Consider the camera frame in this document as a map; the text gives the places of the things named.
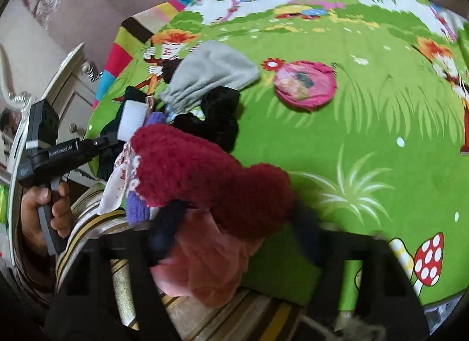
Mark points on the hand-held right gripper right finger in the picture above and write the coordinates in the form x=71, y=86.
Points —
x=306, y=233

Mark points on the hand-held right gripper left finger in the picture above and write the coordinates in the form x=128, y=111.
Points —
x=165, y=234

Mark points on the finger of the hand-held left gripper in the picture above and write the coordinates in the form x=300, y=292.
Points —
x=104, y=142

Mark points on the purple patterned knitted sock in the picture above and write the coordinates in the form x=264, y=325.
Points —
x=137, y=211

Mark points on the pink fleece garment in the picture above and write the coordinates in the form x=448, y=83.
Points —
x=209, y=267

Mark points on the dark red knitted hat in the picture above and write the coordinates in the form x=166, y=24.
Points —
x=205, y=176

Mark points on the light blue grey glove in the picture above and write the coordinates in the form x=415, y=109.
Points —
x=212, y=70

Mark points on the pink sock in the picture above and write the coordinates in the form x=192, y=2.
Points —
x=304, y=84

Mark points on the person's left hand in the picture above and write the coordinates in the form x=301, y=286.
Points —
x=62, y=213

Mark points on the black cloth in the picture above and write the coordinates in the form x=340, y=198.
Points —
x=106, y=163
x=220, y=117

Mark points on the brass drawer knob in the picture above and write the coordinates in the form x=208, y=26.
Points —
x=72, y=127

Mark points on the white fabric roll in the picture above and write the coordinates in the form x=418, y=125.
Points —
x=132, y=117

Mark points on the white ornate dresser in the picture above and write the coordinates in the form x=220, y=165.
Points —
x=77, y=106

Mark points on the striped velvet cushion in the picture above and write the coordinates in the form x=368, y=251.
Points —
x=88, y=223

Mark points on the cartoon printed blanket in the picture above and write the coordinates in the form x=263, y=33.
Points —
x=366, y=125

